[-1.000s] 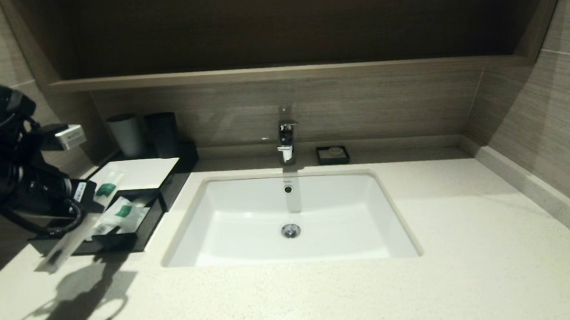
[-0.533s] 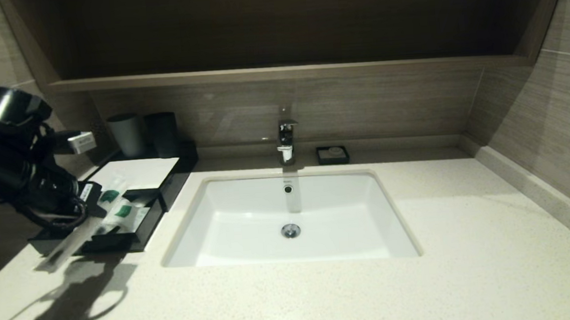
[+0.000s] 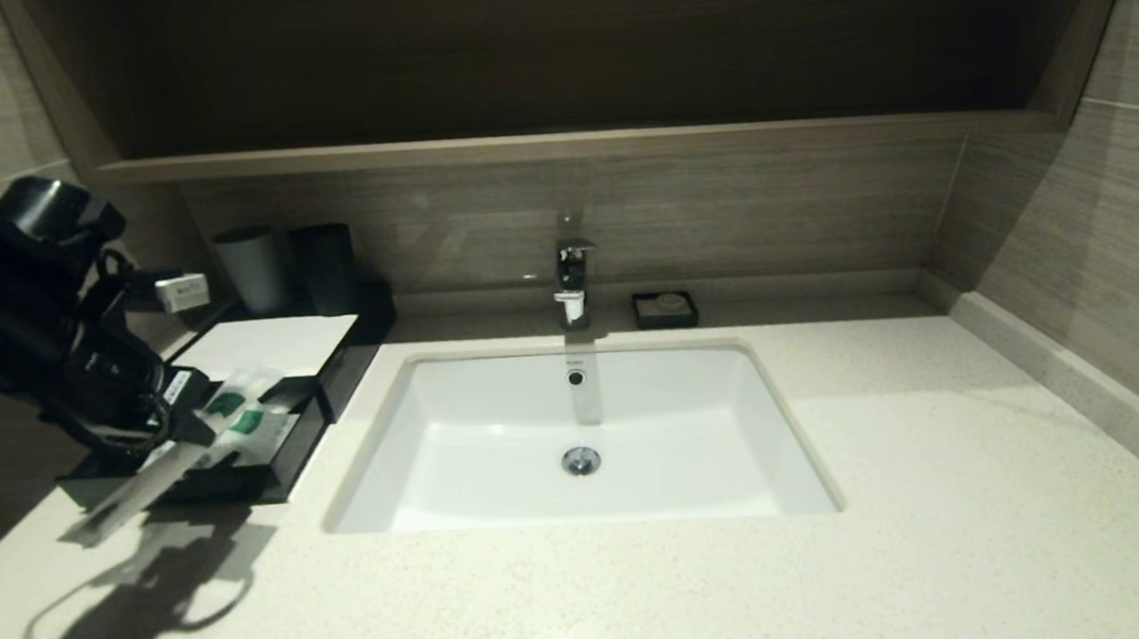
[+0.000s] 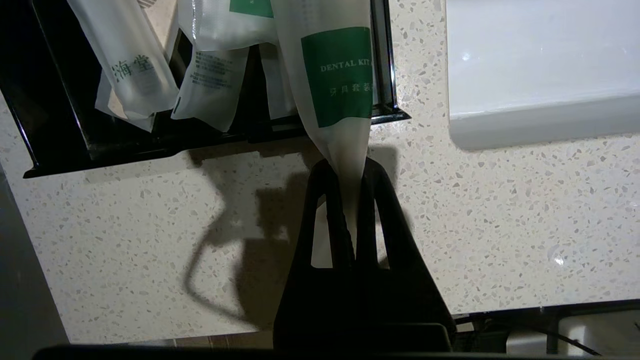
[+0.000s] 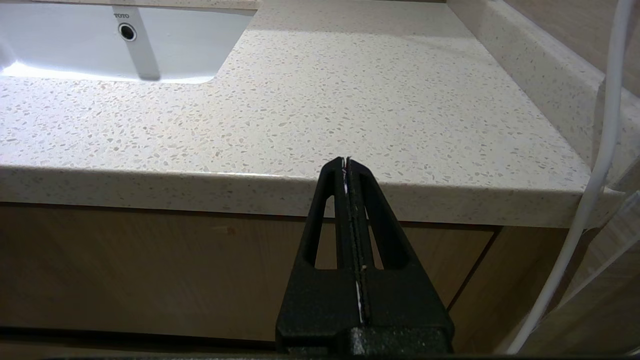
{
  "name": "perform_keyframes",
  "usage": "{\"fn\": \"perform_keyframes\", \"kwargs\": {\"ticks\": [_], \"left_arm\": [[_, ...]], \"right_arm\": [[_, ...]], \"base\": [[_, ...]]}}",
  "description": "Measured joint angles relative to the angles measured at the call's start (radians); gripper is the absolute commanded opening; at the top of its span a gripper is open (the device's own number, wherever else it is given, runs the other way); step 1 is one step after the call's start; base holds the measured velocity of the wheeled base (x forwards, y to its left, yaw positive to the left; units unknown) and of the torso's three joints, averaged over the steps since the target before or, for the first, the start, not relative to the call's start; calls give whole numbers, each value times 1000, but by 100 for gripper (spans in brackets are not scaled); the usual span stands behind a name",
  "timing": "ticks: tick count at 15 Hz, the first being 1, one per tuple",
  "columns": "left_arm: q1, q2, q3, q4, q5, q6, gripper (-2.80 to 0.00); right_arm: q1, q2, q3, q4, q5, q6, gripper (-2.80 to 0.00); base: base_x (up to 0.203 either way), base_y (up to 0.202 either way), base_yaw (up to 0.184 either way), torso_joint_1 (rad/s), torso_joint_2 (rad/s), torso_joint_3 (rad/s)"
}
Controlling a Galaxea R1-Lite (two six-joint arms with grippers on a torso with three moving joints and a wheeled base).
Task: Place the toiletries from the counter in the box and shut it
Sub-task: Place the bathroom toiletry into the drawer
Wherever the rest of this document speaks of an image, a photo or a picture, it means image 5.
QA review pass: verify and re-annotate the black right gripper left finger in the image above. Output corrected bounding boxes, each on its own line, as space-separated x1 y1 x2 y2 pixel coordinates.
276 157 362 353

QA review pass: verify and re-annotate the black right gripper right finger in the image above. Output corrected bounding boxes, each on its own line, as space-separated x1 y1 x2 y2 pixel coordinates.
348 157 455 353

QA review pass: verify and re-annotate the wooden vanity cabinet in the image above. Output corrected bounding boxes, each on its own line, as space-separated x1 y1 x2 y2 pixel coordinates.
0 202 571 351

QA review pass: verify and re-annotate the white sink basin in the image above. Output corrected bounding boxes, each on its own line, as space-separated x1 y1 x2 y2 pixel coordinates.
0 2 257 85

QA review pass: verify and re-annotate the white hanging cable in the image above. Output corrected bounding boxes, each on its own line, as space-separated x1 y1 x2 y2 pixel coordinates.
506 0 635 356

